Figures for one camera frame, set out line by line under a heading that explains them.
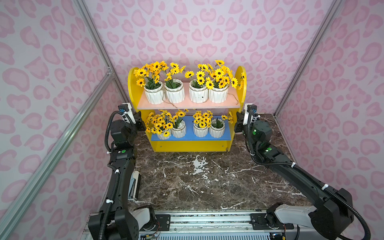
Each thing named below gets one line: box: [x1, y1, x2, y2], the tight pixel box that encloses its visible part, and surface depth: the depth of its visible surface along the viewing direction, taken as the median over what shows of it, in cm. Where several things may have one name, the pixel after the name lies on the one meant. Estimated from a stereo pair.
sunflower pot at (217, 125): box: [209, 111, 234, 139], surface depth 87 cm
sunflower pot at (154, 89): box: [133, 60, 169, 105], surface depth 67 cm
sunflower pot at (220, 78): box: [205, 60, 238, 104], surface depth 63 cm
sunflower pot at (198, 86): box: [184, 63, 209, 104], surface depth 67 cm
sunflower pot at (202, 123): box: [192, 110, 213, 138], surface depth 83 cm
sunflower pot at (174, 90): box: [164, 62, 186, 104], surface depth 68 cm
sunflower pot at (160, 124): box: [145, 110, 174, 140], surface depth 82 cm
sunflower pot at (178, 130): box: [171, 109, 189, 138], surface depth 88 cm
